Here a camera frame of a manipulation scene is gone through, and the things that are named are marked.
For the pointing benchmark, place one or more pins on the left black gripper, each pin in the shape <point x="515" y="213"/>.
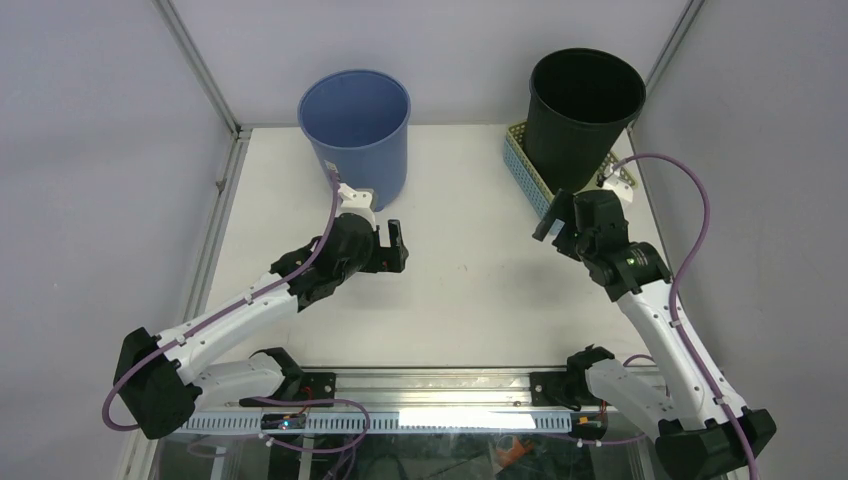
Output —
<point x="386" y="259"/>

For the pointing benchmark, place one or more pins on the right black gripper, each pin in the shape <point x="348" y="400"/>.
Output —
<point x="560" y="206"/>

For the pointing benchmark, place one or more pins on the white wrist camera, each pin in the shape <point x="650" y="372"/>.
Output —
<point x="357" y="202"/>
<point x="621" y="188"/>

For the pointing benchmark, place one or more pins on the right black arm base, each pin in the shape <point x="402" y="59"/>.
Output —
<point x="575" y="389"/>

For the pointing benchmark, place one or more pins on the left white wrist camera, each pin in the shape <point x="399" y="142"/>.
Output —
<point x="357" y="202"/>

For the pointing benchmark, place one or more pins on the aluminium mounting rail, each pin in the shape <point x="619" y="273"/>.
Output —
<point x="424" y="391"/>

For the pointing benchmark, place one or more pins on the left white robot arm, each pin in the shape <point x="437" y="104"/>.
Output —
<point x="164" y="378"/>

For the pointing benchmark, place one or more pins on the yellow-green perforated basket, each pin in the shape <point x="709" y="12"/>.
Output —
<point x="609" y="170"/>

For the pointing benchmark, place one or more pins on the black plastic bucket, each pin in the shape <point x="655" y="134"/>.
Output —
<point x="581" y="100"/>

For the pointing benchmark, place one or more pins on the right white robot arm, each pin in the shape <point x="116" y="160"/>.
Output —
<point x="701" y="427"/>

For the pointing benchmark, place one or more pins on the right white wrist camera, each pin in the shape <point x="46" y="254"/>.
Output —
<point x="621" y="188"/>

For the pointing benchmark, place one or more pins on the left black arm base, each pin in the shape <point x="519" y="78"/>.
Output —
<point x="311" y="385"/>

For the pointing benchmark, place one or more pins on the blue plastic bucket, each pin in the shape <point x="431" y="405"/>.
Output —
<point x="356" y="122"/>

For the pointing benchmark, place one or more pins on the light blue perforated basket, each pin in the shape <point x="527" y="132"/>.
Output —
<point x="524" y="172"/>

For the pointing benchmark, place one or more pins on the white slotted cable duct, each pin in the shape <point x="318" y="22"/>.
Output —
<point x="406" y="421"/>

